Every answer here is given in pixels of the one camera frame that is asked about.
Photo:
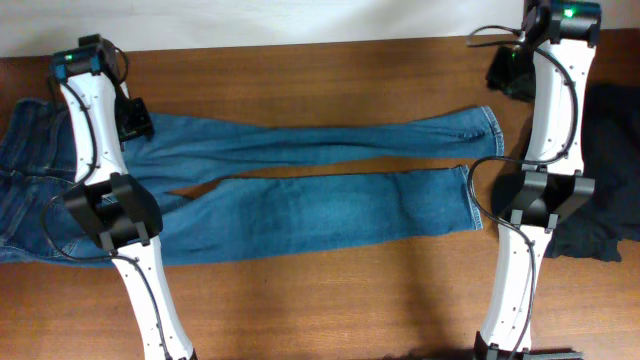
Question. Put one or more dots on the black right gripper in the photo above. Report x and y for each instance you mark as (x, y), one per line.
(497, 80)

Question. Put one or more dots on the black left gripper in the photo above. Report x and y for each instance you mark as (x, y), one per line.
(142, 123)

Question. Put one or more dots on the blue denim jeans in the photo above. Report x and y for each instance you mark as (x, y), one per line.
(215, 209)

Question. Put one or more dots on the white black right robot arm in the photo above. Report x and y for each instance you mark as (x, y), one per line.
(547, 62)

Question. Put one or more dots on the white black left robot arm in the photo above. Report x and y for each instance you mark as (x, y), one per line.
(115, 211)

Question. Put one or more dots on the black cloth garment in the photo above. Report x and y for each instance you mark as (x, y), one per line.
(610, 147)

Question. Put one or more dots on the grey metal bracket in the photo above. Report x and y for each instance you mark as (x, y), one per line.
(563, 355)

